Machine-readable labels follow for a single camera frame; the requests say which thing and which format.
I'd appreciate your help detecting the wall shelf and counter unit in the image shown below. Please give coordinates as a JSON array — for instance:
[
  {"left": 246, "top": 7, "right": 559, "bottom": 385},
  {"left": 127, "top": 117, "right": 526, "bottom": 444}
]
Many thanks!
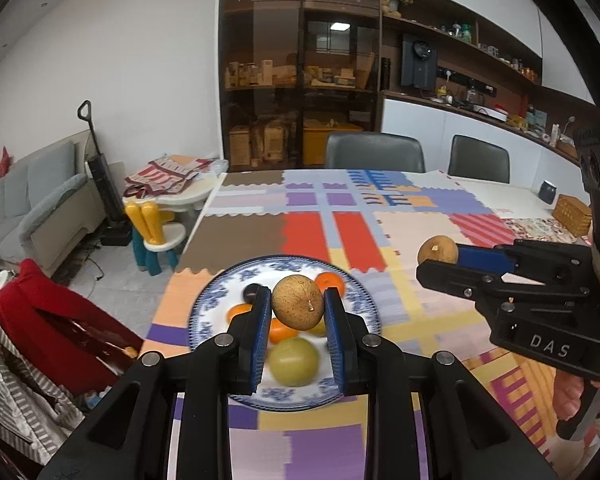
[{"left": 380, "top": 0, "right": 600, "bottom": 196}]

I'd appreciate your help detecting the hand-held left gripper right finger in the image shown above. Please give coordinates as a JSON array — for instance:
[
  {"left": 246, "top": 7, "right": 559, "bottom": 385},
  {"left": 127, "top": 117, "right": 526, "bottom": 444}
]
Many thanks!
[{"left": 322, "top": 287, "right": 561, "bottom": 480}]

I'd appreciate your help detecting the large orange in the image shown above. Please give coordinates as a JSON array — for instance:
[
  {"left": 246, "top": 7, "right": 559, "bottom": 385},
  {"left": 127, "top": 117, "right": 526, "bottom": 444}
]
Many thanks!
[{"left": 269, "top": 317, "right": 301, "bottom": 345}]

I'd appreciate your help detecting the brown kiwi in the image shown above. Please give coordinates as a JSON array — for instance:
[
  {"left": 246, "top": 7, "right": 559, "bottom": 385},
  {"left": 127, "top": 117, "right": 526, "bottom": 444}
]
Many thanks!
[
  {"left": 417, "top": 236, "right": 459, "bottom": 266},
  {"left": 271, "top": 275, "right": 325, "bottom": 332}
]

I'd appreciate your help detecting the red cloth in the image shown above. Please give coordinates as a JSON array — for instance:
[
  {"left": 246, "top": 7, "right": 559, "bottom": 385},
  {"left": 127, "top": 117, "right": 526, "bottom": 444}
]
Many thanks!
[{"left": 0, "top": 259, "right": 145, "bottom": 396}]

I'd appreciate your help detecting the floral cloth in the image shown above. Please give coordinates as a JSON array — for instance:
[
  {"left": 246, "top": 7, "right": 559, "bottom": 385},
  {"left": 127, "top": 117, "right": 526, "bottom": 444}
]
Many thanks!
[{"left": 500, "top": 216, "right": 593, "bottom": 248}]

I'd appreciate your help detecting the blue and white plate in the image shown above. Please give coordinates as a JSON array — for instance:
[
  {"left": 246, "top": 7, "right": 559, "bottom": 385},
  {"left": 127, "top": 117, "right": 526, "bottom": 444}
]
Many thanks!
[{"left": 187, "top": 256, "right": 383, "bottom": 408}]

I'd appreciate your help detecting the black upright vacuum cleaner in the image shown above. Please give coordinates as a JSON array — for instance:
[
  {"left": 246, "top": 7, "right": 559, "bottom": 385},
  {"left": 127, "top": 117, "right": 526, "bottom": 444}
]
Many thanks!
[{"left": 76, "top": 100, "right": 132, "bottom": 247}]

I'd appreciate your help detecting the grey sofa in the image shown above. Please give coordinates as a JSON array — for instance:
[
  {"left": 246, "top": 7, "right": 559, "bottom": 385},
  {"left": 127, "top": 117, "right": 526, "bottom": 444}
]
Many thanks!
[{"left": 0, "top": 130, "right": 126, "bottom": 281}]

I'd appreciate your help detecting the grey dining chair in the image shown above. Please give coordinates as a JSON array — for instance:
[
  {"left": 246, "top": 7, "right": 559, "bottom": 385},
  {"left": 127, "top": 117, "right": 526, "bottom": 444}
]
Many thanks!
[
  {"left": 325, "top": 131, "right": 426, "bottom": 173},
  {"left": 449, "top": 135, "right": 511, "bottom": 184}
]

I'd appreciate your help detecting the yellow and teal children's chair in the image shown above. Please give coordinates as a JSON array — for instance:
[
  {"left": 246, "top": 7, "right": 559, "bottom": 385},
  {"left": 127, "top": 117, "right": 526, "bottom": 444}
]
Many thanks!
[{"left": 124, "top": 200, "right": 187, "bottom": 277}]

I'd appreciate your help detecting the dark glass display cabinet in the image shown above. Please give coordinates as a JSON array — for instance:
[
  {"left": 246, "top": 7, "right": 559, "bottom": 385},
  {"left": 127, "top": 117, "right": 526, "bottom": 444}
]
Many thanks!
[{"left": 219, "top": 0, "right": 382, "bottom": 168}]

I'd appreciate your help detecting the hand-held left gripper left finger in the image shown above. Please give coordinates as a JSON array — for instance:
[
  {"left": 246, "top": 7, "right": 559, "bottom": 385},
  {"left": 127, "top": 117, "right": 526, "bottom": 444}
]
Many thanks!
[{"left": 37, "top": 286, "right": 273, "bottom": 480}]

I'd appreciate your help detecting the person's right hand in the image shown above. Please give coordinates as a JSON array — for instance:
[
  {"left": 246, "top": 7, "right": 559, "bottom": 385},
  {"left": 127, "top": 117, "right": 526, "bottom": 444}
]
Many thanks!
[{"left": 552, "top": 370, "right": 600, "bottom": 448}]

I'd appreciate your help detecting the folded striped cloth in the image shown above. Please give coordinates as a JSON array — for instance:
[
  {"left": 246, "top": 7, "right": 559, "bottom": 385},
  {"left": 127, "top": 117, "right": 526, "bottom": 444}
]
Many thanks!
[{"left": 124, "top": 155, "right": 216, "bottom": 196}]

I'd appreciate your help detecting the grey striped cloth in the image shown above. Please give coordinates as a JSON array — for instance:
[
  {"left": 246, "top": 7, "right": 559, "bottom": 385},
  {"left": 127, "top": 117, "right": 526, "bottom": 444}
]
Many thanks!
[{"left": 0, "top": 305, "right": 88, "bottom": 466}]

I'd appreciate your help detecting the black countertop appliance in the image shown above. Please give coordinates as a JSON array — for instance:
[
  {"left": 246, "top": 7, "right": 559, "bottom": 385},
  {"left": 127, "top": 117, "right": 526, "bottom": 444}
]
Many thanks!
[{"left": 400, "top": 34, "right": 438, "bottom": 88}]

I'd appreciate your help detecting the wicker basket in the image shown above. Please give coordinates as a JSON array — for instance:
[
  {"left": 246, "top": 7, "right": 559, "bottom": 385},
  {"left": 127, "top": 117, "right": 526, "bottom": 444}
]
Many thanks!
[{"left": 552, "top": 194, "right": 593, "bottom": 237}]

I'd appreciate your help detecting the white children's table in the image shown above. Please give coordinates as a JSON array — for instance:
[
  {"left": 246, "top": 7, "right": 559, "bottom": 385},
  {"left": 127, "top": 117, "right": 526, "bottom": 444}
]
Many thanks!
[{"left": 125, "top": 160, "right": 228, "bottom": 221}]

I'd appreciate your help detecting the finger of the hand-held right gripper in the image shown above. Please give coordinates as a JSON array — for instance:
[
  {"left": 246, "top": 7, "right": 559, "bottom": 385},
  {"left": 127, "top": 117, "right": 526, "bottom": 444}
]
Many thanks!
[
  {"left": 416, "top": 259, "right": 593, "bottom": 328},
  {"left": 454, "top": 239, "right": 593, "bottom": 286}
]

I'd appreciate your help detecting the patchwork tablecloth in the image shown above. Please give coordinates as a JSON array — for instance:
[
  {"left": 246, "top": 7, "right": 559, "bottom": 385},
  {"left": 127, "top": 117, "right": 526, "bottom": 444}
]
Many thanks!
[{"left": 145, "top": 167, "right": 600, "bottom": 480}]

